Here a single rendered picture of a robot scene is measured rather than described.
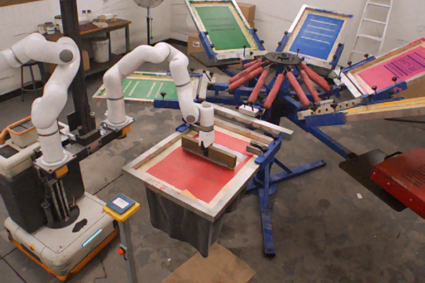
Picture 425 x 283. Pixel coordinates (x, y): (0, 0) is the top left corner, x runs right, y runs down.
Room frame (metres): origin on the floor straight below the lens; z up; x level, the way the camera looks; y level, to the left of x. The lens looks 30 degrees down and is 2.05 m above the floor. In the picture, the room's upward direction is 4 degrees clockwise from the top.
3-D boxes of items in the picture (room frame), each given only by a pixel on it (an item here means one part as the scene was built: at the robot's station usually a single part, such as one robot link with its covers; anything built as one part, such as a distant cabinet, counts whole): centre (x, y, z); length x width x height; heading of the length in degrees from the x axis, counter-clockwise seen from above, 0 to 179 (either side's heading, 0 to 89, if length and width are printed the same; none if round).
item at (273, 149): (1.57, -0.34, 0.97); 0.30 x 0.05 x 0.07; 150
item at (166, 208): (1.25, 0.16, 0.74); 0.45 x 0.03 x 0.43; 60
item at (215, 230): (1.35, -0.13, 0.74); 0.46 x 0.04 x 0.42; 150
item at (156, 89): (2.42, 0.39, 1.05); 1.08 x 0.61 x 0.23; 90
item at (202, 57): (2.99, -0.19, 0.91); 1.34 x 0.40 x 0.08; 30
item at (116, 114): (1.55, 0.56, 1.21); 0.16 x 0.13 x 0.15; 63
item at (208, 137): (1.50, 0.02, 1.12); 0.10 x 0.07 x 0.11; 150
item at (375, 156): (1.83, -0.85, 0.91); 1.34 x 0.40 x 0.08; 30
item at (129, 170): (1.50, 0.02, 0.97); 0.79 x 0.58 x 0.04; 150
